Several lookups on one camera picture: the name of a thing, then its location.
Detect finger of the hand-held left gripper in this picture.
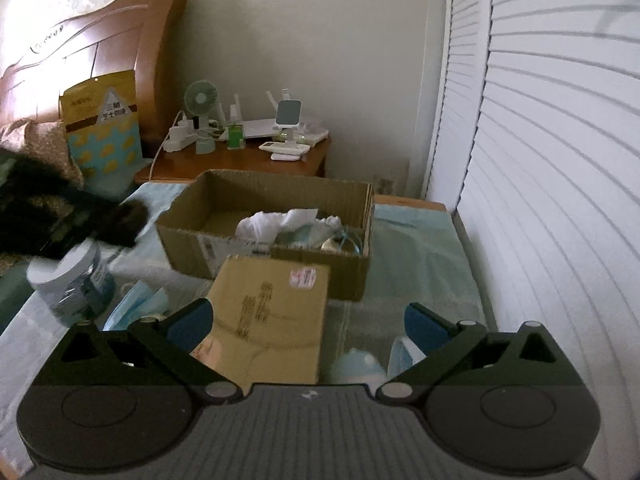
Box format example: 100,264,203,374
102,199,152,250

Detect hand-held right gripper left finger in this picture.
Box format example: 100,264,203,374
42,298,246,403

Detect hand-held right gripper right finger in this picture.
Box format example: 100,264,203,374
375,302,591,406

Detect pale blue face mask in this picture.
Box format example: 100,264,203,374
387,336,427,377

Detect floral pillow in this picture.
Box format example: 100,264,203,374
0,120,83,188

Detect white plastic jar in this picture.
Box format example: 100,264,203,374
26,240,117,326

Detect crumpled blue white mask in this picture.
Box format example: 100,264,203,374
327,347,388,386

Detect small closed cardboard box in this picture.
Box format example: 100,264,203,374
192,255,332,391

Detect yellow snack bag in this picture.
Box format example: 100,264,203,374
59,70,143,187

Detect white power strip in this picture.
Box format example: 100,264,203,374
164,115,201,152

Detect white plastic bag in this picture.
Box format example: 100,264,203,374
235,208,318,245

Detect blue face mask bundle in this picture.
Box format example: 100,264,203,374
272,215,368,257

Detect wooden nightstand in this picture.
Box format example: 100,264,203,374
134,135,332,183

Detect small green desk fan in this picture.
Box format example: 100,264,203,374
183,80,219,156

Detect white router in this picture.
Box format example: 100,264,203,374
217,89,331,142

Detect white remote control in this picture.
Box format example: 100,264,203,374
258,141,313,157

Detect wooden headboard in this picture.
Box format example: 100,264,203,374
0,0,187,161

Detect white phone stand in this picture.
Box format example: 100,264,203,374
271,99,311,162

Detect white louvered closet doors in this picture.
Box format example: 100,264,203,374
420,0,640,461

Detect white power strip cable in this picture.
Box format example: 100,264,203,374
147,110,182,181

